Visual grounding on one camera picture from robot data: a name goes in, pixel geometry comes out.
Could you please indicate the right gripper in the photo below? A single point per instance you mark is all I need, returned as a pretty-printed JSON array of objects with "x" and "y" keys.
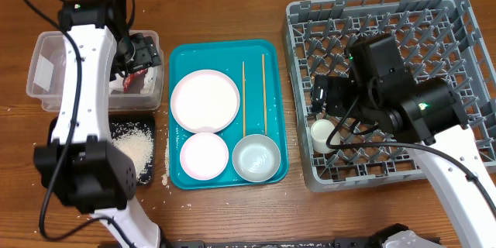
[{"x": 319, "y": 95}]

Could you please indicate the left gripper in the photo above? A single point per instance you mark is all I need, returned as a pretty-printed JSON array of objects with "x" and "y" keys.
[{"x": 149, "y": 53}]

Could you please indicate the red snack wrapper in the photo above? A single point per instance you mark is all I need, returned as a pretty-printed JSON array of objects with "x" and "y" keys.
[{"x": 128, "y": 81}]

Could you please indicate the white cup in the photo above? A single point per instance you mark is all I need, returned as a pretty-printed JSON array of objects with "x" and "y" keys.
[{"x": 320, "y": 132}]

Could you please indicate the large white plate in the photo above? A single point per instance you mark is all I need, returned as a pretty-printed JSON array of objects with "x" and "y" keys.
[{"x": 205, "y": 101}]

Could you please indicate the wooden chopstick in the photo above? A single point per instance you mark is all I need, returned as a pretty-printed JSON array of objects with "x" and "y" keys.
[
  {"x": 264, "y": 94},
  {"x": 244, "y": 97}
]

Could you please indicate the white rice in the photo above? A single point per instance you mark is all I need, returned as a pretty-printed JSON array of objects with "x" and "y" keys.
[{"x": 135, "y": 139}]

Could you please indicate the small pink plate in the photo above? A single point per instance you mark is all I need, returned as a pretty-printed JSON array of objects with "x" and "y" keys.
[{"x": 204, "y": 156}]

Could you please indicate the white napkin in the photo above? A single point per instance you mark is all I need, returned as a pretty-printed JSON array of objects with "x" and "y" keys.
[{"x": 143, "y": 85}]

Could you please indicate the grey metal bowl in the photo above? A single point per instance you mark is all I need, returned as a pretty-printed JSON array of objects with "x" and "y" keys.
[{"x": 256, "y": 158}]

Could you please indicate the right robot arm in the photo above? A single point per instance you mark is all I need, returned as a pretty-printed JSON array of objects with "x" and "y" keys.
[{"x": 427, "y": 119}]

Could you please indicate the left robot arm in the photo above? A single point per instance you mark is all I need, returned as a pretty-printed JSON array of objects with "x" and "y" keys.
[{"x": 97, "y": 47}]

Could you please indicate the grey dishwasher rack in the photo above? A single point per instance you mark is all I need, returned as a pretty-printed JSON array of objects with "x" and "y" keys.
[{"x": 436, "y": 39}]

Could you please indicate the clear plastic bin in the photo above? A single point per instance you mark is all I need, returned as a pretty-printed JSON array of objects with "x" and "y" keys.
[{"x": 46, "y": 79}]

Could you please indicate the black tray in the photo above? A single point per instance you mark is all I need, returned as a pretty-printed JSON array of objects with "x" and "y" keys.
[{"x": 83, "y": 146}]

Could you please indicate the teal serving tray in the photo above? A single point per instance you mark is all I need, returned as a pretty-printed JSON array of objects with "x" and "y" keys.
[{"x": 227, "y": 57}]

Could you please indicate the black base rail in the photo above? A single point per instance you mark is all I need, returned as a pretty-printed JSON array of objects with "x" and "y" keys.
[{"x": 397, "y": 235}]

